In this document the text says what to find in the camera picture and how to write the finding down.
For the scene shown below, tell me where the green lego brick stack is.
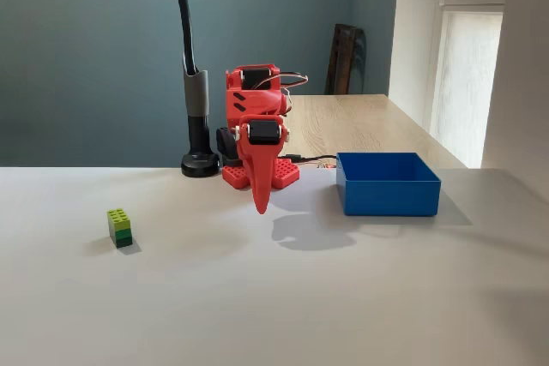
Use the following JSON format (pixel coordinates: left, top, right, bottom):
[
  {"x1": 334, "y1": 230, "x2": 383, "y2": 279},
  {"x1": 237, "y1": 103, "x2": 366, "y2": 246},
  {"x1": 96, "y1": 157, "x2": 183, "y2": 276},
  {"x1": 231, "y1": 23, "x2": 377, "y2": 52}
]
[{"x1": 106, "y1": 207, "x2": 135, "y2": 249}]

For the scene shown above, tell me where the blue plastic bin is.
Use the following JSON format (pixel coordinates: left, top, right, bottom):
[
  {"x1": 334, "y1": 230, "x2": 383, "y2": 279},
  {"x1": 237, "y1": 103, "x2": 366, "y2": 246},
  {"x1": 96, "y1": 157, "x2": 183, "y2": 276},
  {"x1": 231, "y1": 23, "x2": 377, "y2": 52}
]
[{"x1": 335, "y1": 151, "x2": 443, "y2": 218}]

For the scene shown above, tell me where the black table clamp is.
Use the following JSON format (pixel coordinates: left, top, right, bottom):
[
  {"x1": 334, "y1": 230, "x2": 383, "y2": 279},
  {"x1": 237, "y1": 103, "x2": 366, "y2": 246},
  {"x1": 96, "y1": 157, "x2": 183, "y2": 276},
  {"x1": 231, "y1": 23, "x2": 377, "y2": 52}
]
[{"x1": 214, "y1": 126, "x2": 238, "y2": 166}]

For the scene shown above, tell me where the black gooseneck stand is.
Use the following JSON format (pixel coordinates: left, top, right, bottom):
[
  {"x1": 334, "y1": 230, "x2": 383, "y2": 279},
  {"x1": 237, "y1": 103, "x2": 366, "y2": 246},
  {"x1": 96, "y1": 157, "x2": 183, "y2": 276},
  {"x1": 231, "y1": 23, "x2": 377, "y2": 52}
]
[{"x1": 169, "y1": 0, "x2": 223, "y2": 178}]

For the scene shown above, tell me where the grey sleeve on stand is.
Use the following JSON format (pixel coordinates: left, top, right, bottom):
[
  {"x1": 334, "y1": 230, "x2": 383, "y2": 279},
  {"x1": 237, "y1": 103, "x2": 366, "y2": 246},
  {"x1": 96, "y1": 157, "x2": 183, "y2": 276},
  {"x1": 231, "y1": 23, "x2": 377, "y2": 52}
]
[{"x1": 183, "y1": 69, "x2": 210, "y2": 118}]

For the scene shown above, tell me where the dark wooden chair back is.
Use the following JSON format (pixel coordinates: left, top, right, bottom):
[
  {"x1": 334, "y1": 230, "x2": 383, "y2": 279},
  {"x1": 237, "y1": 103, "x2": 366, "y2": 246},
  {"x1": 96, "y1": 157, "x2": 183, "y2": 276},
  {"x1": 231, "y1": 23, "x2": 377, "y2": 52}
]
[{"x1": 323, "y1": 23, "x2": 368, "y2": 97}]

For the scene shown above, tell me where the white window blind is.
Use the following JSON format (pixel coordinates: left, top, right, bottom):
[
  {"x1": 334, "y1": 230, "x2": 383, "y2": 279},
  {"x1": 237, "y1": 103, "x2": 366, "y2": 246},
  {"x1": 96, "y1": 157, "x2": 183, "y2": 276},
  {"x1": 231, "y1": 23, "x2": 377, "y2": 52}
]
[{"x1": 428, "y1": 0, "x2": 506, "y2": 169}]

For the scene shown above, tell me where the black power cable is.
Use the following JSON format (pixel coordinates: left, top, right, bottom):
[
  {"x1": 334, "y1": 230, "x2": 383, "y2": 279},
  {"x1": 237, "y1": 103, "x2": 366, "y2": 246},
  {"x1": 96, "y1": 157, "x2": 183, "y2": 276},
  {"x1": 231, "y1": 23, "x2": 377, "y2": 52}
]
[{"x1": 281, "y1": 153, "x2": 341, "y2": 166}]

